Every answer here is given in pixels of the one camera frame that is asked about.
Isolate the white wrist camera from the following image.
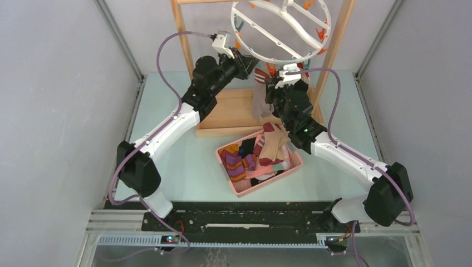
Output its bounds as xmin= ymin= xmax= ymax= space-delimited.
xmin=275 ymin=63 xmax=301 ymax=88
xmin=210 ymin=31 xmax=235 ymax=59

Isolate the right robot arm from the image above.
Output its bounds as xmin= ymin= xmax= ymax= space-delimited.
xmin=264 ymin=78 xmax=414 ymax=233

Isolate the wooden hanger stand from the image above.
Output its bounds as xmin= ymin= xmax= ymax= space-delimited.
xmin=170 ymin=1 xmax=356 ymax=137

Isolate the grey sock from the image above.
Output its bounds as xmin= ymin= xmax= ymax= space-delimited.
xmin=252 ymin=68 xmax=274 ymax=121

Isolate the pink mint sock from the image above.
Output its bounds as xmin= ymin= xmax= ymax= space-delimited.
xmin=245 ymin=163 xmax=287 ymax=181

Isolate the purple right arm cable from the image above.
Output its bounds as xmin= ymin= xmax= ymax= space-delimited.
xmin=286 ymin=67 xmax=417 ymax=267

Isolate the orange front clothespin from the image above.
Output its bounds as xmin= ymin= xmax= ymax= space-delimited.
xmin=266 ymin=62 xmax=277 ymax=76

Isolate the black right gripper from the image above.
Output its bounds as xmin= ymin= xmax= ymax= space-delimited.
xmin=265 ymin=77 xmax=294 ymax=130

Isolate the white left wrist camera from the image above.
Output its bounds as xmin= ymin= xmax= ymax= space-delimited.
xmin=210 ymin=31 xmax=235 ymax=59

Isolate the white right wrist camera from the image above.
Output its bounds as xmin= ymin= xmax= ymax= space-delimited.
xmin=275 ymin=63 xmax=301 ymax=88

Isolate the white round clip hanger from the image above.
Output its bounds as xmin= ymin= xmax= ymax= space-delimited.
xmin=230 ymin=1 xmax=332 ymax=65

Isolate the purple striped sock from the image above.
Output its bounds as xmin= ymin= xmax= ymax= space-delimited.
xmin=218 ymin=144 xmax=257 ymax=182

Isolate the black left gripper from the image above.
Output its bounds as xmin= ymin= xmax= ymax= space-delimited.
xmin=210 ymin=48 xmax=259 ymax=97

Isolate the pink plastic basket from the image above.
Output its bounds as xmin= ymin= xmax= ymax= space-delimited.
xmin=215 ymin=129 xmax=303 ymax=197

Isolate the orange clothespin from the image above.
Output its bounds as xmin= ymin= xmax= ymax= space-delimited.
xmin=266 ymin=62 xmax=277 ymax=76
xmin=235 ymin=31 xmax=242 ymax=50

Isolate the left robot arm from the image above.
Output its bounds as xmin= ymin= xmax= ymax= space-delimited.
xmin=115 ymin=48 xmax=259 ymax=232

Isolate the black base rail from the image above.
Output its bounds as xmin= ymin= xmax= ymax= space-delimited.
xmin=141 ymin=201 xmax=360 ymax=246

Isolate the beige red striped sock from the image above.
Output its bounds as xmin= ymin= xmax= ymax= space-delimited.
xmin=253 ymin=122 xmax=289 ymax=166

